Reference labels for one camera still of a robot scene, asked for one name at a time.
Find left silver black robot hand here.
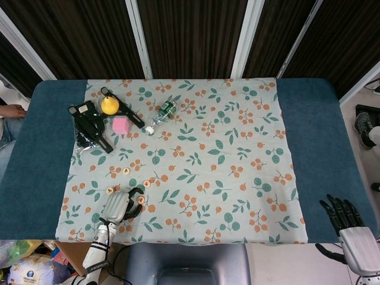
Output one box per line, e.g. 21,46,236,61
102,186,145,224

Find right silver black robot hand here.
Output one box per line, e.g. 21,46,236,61
315,194,380,276

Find cardboard box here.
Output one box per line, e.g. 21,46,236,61
55,240,115,277

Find pink foam cube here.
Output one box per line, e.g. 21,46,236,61
112,116,132,136

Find floral print tablecloth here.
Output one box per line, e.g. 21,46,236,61
55,77,306,246

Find grey padded seat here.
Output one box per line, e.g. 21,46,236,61
123,242,249,285

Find black item in plastic bag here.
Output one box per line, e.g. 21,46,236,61
72,100,105,149

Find yellow pear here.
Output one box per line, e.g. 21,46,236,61
100,95,121,115

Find clear plastic water bottle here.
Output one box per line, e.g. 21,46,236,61
145,100,178,135

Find white bag blue logo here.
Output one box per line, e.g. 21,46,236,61
7,254,65,285

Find clear bag green contents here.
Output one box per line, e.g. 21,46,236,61
0,239,42,268

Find black sneaker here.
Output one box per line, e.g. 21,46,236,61
353,112,377,150

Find seated person in jeans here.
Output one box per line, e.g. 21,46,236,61
0,103,27,179

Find black floor cable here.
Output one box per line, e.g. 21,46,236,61
106,246,134,283

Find white partition post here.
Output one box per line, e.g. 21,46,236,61
275,0,324,78
0,7,57,81
124,0,154,80
230,0,265,78
338,67,380,105

